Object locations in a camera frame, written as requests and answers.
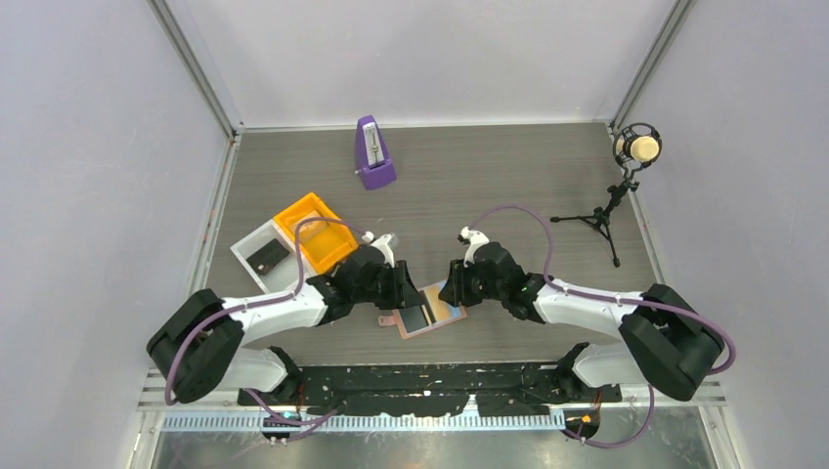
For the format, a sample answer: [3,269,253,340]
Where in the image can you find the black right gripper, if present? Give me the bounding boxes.
[438,257,506,308]

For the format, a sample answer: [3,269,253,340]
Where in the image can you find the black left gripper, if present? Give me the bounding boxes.
[353,260,423,310]

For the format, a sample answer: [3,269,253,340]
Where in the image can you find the orange leather card holder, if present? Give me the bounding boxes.
[377,280,467,340]

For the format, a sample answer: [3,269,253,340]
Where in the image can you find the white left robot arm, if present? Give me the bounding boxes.
[147,240,422,405]

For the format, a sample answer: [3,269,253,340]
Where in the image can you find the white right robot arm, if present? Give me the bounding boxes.
[439,242,733,402]

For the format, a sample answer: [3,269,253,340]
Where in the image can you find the card in yellow bin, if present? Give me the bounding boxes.
[290,210,327,239]

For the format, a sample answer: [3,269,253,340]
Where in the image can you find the black card in white bin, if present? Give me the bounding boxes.
[246,239,289,277]

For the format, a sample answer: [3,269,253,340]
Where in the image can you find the yellow plastic bin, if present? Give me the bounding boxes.
[273,192,358,274]

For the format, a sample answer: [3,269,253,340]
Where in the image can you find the white plastic bin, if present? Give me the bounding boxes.
[231,220,318,294]

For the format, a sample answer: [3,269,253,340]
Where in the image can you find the purple metronome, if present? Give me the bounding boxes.
[354,115,397,191]

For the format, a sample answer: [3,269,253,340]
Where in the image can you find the black microphone tripod stand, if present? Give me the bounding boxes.
[549,170,639,268]

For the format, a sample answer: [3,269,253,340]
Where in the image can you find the beige foam microphone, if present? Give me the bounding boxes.
[613,122,663,169]

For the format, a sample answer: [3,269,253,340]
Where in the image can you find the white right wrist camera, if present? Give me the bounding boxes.
[458,227,491,267]

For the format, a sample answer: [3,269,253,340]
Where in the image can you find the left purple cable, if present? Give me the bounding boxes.
[163,217,377,442]

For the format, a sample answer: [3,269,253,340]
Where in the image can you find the purple cable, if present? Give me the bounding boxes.
[163,217,377,442]
[457,204,738,449]

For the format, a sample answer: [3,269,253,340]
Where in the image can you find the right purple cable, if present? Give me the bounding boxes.
[457,204,738,449]

